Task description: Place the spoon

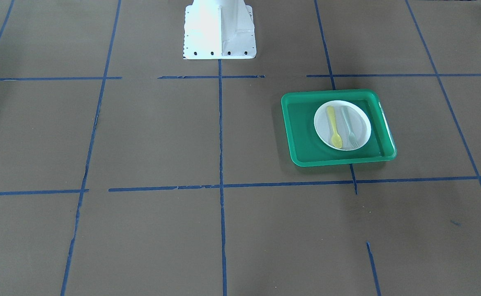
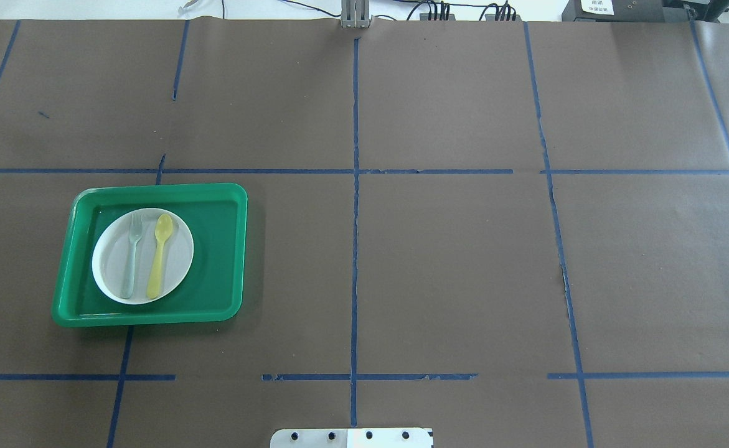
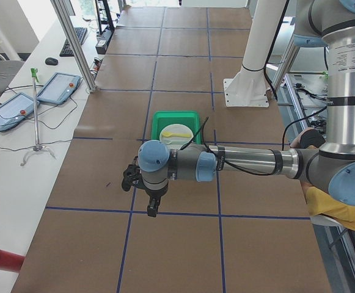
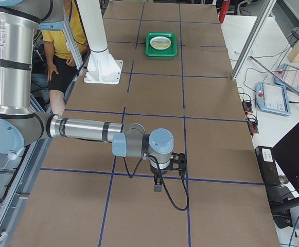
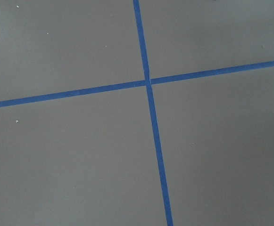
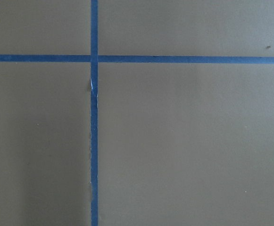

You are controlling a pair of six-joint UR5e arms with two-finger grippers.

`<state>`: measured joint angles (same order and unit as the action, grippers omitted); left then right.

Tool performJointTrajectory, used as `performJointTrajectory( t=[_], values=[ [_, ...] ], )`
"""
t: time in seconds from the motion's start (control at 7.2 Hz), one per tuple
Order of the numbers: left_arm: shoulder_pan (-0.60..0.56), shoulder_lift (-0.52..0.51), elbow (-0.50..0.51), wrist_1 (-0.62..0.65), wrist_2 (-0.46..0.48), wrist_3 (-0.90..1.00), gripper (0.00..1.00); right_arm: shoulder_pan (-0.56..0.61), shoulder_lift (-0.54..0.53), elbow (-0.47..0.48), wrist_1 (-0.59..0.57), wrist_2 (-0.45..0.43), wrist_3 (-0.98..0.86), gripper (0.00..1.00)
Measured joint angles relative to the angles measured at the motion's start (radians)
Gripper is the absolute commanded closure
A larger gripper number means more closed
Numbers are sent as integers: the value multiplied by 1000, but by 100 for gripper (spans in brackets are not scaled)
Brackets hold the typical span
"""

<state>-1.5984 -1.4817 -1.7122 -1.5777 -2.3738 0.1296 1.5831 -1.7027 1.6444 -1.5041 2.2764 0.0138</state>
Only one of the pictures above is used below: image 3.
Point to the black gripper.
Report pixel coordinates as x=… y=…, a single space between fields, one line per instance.
x=154 y=194

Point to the yellow plastic spoon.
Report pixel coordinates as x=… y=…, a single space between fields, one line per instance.
x=172 y=134

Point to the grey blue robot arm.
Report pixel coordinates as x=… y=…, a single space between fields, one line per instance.
x=330 y=168

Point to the pale green plastic fork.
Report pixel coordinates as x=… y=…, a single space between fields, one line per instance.
x=169 y=142

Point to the white round plate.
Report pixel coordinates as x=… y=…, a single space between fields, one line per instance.
x=177 y=128

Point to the green plastic tray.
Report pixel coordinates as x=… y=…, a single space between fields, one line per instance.
x=161 y=119

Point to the far blue teach pendant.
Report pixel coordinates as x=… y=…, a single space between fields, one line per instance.
x=58 y=88

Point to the blue teach pendant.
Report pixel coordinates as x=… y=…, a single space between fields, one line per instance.
x=15 y=110
x=58 y=88

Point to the red cylinder tube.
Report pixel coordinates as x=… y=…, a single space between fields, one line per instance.
x=10 y=262

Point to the near blue teach pendant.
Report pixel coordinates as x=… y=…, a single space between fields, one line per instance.
x=15 y=110

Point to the black computer mouse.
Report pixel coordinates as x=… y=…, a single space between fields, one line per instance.
x=51 y=61

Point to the person in yellow shirt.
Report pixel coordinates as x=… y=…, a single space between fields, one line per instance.
x=319 y=202

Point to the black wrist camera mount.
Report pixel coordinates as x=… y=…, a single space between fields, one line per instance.
x=132 y=177

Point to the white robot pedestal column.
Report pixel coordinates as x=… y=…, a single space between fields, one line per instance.
x=248 y=88

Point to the aluminium frame post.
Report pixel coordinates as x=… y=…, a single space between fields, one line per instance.
x=65 y=21

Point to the silver grabber stick green handle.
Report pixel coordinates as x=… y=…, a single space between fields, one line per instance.
x=38 y=147

